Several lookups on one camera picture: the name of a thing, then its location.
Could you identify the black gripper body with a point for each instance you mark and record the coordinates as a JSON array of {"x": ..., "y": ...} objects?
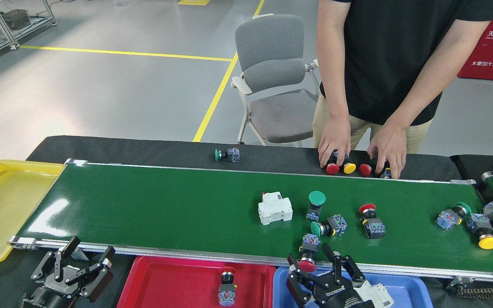
[
  {"x": 338, "y": 295},
  {"x": 60, "y": 291}
]

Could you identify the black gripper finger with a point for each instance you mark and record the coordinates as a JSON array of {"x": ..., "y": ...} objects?
[
  {"x": 54, "y": 261},
  {"x": 101, "y": 278},
  {"x": 300, "y": 284},
  {"x": 347, "y": 269}
]

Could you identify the white circuit breaker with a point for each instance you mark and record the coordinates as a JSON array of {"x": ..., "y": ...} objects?
[
  {"x": 275, "y": 209},
  {"x": 377, "y": 295}
]

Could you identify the yellow push button switch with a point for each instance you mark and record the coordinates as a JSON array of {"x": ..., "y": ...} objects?
[
  {"x": 349, "y": 168},
  {"x": 488, "y": 242}
]

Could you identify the person's left forearm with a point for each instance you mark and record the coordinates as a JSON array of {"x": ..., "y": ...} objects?
[{"x": 422, "y": 90}]

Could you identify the blue plastic tray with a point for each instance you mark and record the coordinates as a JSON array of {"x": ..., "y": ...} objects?
[{"x": 409, "y": 295}]

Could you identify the red plastic tray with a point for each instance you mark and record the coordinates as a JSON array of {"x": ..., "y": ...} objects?
[{"x": 173, "y": 286}]

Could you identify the yellow plastic tray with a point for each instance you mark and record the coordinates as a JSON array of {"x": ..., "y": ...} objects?
[{"x": 11, "y": 192}]

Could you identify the long green conveyor belt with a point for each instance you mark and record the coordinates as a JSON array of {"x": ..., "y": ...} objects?
[{"x": 165, "y": 205}]

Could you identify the person's left hand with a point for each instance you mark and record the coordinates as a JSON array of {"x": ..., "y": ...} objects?
[{"x": 390, "y": 145}]

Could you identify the person's right hand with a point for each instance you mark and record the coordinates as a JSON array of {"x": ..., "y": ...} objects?
[{"x": 334, "y": 137}]

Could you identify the person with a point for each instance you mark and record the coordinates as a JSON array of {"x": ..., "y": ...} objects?
[{"x": 392, "y": 55}]

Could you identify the grey office chair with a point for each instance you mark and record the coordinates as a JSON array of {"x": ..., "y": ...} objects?
[{"x": 272, "y": 51}]

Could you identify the black equipment box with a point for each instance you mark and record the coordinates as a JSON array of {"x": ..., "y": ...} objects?
[{"x": 16, "y": 19}]

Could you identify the red fire extinguisher box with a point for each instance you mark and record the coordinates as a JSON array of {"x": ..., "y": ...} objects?
[{"x": 490, "y": 47}]

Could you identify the green push button switch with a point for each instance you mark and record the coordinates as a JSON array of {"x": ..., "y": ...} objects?
[
  {"x": 317, "y": 198},
  {"x": 447, "y": 219},
  {"x": 336, "y": 224},
  {"x": 233, "y": 155}
]

